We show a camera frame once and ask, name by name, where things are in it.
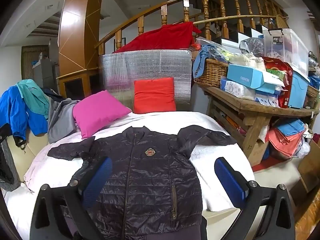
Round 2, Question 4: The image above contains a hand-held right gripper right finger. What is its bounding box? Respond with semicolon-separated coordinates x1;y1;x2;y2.
214;157;297;240

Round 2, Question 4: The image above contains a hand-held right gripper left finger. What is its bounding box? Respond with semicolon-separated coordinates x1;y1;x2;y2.
29;156;113;240

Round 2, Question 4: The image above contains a dark quilted jacket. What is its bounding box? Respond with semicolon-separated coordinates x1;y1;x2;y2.
47;125;238;240

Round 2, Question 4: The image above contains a white blanket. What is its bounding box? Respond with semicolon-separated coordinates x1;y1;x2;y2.
24;111;255;213

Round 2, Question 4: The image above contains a red floor mat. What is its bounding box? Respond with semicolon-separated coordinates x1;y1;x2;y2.
251;155;283;172

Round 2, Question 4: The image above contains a small cardboard box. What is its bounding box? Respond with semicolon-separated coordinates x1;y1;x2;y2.
246;140;269;167

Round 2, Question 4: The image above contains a salmon folded cloth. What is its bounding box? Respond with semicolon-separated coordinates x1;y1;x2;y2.
265;127;304;158

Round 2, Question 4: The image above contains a pink pillow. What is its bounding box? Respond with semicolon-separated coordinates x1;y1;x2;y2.
72;90;132;140

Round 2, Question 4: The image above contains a wooden table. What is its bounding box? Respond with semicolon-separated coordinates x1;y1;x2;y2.
197;82;320;167

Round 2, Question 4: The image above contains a white plastic bag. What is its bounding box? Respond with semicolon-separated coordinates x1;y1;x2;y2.
295;141;310;158

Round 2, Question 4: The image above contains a large cardboard box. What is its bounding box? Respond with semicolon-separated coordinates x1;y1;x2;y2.
290;140;320;200

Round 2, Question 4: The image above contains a blue folded cloth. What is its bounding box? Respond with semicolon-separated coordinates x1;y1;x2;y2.
275;118;305;135

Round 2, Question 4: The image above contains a white and blue box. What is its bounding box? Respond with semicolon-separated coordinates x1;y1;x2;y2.
255;90;282;108

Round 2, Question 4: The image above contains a dark grey garment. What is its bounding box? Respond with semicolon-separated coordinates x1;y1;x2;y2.
0;124;22;192

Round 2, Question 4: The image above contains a white printed tissue pack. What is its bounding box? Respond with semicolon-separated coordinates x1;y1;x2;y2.
224;79;257;99

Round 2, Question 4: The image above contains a red-orange pillow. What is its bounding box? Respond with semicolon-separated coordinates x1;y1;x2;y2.
133;77;177;114

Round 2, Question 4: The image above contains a teal shirt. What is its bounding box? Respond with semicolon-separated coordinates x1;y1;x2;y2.
15;79;50;120

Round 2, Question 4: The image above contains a light blue cardboard box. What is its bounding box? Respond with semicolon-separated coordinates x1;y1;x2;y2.
226;63;285;95

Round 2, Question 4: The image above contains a blue jacket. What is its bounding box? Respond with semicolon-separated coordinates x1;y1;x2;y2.
0;85;48;147

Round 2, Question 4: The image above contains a blue plastic bin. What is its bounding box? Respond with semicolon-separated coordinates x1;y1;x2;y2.
287;70;311;108

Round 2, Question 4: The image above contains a red bag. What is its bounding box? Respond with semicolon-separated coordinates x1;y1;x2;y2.
261;56;293;108

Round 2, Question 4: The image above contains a grey cabinet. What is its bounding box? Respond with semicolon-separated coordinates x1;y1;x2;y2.
32;55;60;93

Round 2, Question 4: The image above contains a cream plastic bag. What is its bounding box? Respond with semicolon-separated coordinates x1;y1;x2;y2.
229;52;265;71

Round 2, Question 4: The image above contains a small wicker basket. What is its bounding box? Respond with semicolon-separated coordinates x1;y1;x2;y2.
306;85;320;98

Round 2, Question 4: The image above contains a light blue cloth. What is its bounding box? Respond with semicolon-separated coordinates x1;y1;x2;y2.
192;44;215;79

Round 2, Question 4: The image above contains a silver foil insulation sheet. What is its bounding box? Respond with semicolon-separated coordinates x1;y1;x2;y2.
99;49;193;112

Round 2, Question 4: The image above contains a clear plastic bag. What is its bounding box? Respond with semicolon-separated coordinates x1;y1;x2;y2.
196;37;235;63

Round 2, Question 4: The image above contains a brown curtain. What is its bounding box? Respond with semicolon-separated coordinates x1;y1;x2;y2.
21;45;49;80

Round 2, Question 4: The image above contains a dark patterned plastic bag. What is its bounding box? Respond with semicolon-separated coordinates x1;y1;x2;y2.
239;37;265;57

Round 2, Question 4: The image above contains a clear plastic storage box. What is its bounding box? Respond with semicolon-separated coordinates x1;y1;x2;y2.
262;28;310;77

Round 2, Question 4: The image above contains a wooden column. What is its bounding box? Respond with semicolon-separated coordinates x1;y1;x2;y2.
56;0;106;98

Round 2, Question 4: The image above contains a red cloth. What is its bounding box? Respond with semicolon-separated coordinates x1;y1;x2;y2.
113;21;202;53

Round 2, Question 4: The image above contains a wooden stair railing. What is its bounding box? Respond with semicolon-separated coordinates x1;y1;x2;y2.
94;0;290;55

